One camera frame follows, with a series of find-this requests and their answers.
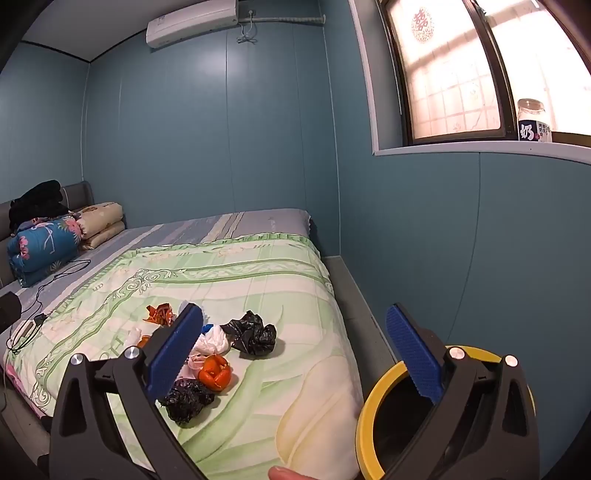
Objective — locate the red paper-cut decoration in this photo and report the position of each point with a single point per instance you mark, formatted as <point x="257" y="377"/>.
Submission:
<point x="425" y="24"/>

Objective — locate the yellow-rimmed black trash bin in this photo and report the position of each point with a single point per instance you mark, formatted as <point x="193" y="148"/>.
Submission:
<point x="364" y="429"/>

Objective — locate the pile of black clothes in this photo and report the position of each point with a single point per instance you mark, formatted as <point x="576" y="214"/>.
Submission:
<point x="39" y="203"/>

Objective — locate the clear jar with blue label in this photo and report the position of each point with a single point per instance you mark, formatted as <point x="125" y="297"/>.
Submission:
<point x="533" y="122"/>

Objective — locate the person's right hand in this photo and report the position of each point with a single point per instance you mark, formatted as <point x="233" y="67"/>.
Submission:
<point x="284" y="474"/>

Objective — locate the green floral quilt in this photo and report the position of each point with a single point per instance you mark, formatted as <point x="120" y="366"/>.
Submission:
<point x="258" y="286"/>

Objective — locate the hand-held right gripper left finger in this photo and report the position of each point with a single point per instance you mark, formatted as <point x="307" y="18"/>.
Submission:
<point x="178" y="350"/>

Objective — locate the grey insulated pipe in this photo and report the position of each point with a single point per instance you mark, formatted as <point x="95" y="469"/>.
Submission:
<point x="291" y="19"/>

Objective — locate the grey bed headboard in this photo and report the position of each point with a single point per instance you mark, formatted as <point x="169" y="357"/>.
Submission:
<point x="78" y="194"/>

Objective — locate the beige folded quilt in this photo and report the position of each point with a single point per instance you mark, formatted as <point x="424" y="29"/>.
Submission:
<point x="101" y="221"/>

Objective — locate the orange peel small piece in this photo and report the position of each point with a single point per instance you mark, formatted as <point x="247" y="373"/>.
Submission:
<point x="159" y="314"/>

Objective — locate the black plastic bag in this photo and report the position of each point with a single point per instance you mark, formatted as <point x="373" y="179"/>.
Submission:
<point x="251" y="334"/>
<point x="184" y="401"/>

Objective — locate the dark-framed window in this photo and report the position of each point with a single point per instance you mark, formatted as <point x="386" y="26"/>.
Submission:
<point x="498" y="92"/>

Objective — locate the white air conditioner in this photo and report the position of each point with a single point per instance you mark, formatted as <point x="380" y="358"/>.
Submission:
<point x="194" y="23"/>

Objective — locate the large orange peel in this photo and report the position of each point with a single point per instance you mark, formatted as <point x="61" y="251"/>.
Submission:
<point x="214" y="374"/>

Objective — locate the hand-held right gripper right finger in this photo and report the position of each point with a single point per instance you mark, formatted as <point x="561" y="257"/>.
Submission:
<point x="413" y="350"/>

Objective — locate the blue floral folded quilt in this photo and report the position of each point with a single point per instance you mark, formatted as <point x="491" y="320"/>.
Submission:
<point x="44" y="251"/>

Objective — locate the white tissue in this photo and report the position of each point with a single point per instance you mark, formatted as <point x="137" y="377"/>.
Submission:
<point x="212" y="344"/>
<point x="134" y="336"/>

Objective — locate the bed with grey sheet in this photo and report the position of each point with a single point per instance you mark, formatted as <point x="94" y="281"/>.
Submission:
<point x="258" y="226"/>

